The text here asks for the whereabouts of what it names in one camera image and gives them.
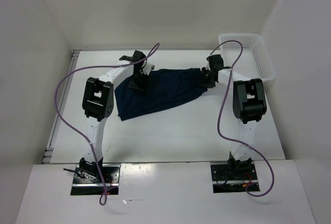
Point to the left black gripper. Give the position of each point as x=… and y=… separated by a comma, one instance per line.
x=141, y=87

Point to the navy blue shorts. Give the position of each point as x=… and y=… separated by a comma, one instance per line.
x=166, y=89

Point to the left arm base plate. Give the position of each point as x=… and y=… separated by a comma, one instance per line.
x=85, y=185

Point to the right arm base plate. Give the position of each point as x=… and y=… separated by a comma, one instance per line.
x=225, y=182

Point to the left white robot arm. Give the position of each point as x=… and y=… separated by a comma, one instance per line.
x=98, y=104

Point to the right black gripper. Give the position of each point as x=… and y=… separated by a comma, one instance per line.
x=207, y=85

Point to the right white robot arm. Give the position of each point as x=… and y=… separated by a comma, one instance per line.
x=248, y=105

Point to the white plastic basket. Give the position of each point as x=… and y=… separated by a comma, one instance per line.
x=249, y=53

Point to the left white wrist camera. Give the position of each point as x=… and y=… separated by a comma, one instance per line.
x=148, y=68

